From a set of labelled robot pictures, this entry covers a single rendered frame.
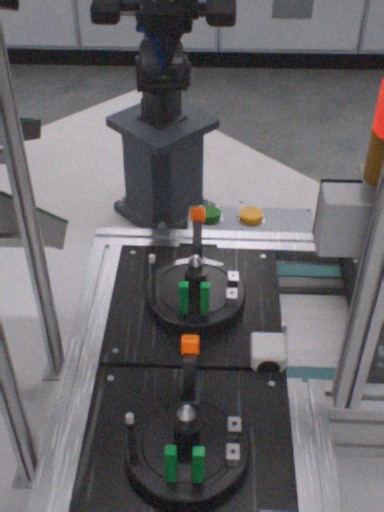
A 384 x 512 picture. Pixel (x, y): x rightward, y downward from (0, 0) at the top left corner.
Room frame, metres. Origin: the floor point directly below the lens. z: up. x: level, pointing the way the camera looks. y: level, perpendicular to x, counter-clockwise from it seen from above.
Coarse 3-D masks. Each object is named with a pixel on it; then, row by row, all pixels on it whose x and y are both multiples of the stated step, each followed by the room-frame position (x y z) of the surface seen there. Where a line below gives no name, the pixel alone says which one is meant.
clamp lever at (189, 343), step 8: (184, 336) 0.49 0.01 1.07; (192, 336) 0.50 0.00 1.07; (184, 344) 0.48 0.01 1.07; (192, 344) 0.48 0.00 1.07; (184, 352) 0.48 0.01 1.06; (192, 352) 0.48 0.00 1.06; (184, 360) 0.46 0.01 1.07; (192, 360) 0.46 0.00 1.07; (184, 368) 0.47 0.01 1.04; (192, 368) 0.47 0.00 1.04; (184, 376) 0.47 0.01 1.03; (192, 376) 0.47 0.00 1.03; (184, 384) 0.47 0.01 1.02; (192, 384) 0.47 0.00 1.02; (184, 392) 0.46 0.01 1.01; (192, 392) 0.46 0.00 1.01
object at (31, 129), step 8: (24, 120) 0.74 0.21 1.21; (32, 120) 0.71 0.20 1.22; (40, 120) 0.74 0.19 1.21; (24, 128) 0.69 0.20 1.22; (32, 128) 0.71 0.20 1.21; (40, 128) 0.73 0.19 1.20; (24, 136) 0.69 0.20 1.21; (32, 136) 0.71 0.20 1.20; (40, 136) 0.73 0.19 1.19; (0, 144) 0.63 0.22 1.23
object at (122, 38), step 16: (80, 0) 3.63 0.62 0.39; (128, 0) 3.61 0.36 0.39; (80, 16) 3.63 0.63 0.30; (128, 16) 3.62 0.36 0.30; (80, 32) 3.64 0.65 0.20; (96, 32) 3.63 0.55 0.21; (112, 32) 3.63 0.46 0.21; (128, 32) 3.62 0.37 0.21; (192, 32) 3.61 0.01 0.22; (208, 32) 3.61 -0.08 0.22; (96, 48) 3.65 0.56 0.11; (112, 48) 3.64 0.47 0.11; (128, 48) 3.64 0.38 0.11; (192, 48) 3.62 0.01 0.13; (208, 48) 3.62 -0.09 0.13; (96, 64) 3.66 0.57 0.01; (112, 64) 3.66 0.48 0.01; (128, 64) 3.66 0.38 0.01; (192, 64) 3.65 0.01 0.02; (208, 64) 3.64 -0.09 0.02
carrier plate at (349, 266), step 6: (342, 258) 0.75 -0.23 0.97; (348, 258) 0.75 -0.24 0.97; (354, 258) 0.75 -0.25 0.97; (342, 264) 0.74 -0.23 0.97; (348, 264) 0.74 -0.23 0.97; (354, 264) 0.74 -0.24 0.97; (342, 270) 0.73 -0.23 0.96; (348, 270) 0.72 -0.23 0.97; (354, 270) 0.72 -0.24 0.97; (342, 276) 0.73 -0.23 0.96; (348, 276) 0.71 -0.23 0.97; (354, 276) 0.71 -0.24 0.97; (348, 282) 0.70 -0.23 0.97; (354, 282) 0.70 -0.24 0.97; (348, 288) 0.68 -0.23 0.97; (348, 294) 0.68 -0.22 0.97; (348, 300) 0.67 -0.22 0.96
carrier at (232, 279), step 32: (128, 256) 0.75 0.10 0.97; (160, 256) 0.75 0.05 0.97; (192, 256) 0.66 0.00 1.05; (224, 256) 0.75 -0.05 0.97; (256, 256) 0.75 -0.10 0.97; (128, 288) 0.68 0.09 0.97; (160, 288) 0.66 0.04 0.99; (192, 288) 0.64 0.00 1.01; (224, 288) 0.66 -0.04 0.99; (256, 288) 0.68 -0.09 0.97; (128, 320) 0.62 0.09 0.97; (160, 320) 0.61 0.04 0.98; (192, 320) 0.60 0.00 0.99; (224, 320) 0.60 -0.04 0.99; (256, 320) 0.62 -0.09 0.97; (128, 352) 0.56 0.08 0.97; (160, 352) 0.56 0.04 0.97; (224, 352) 0.56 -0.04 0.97; (256, 352) 0.54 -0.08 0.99
